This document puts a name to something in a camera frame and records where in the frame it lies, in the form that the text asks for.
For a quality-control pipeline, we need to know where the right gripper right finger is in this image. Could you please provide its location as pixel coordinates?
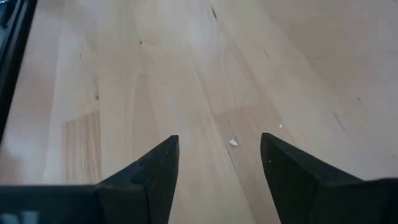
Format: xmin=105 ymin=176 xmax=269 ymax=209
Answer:
xmin=260 ymin=133 xmax=366 ymax=224

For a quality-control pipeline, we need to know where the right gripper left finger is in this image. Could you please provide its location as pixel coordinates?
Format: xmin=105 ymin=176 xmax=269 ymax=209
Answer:
xmin=96 ymin=134 xmax=180 ymax=224

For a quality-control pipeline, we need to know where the black aluminium table frame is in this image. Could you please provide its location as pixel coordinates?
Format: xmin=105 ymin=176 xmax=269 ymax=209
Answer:
xmin=0 ymin=0 xmax=38 ymax=144

